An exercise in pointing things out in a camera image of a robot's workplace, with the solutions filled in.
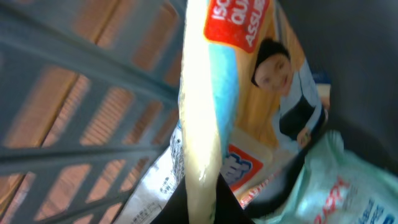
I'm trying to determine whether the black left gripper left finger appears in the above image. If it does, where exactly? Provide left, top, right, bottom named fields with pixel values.
left=150, top=174, right=254, bottom=224

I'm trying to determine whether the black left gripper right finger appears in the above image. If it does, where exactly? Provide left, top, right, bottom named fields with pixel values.
left=245, top=0, right=398, bottom=218

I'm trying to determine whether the yellow snack packet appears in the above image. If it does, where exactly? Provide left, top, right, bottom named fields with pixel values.
left=178, top=0, right=327, bottom=223

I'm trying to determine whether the dark snack packet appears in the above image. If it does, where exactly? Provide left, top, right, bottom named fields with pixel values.
left=115, top=124, right=185, bottom=224

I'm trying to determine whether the light green snack packet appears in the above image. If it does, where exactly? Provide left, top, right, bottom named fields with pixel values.
left=253, top=131, right=397, bottom=224

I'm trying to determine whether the grey plastic mesh basket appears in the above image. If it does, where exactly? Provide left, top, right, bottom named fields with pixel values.
left=1, top=0, right=187, bottom=224

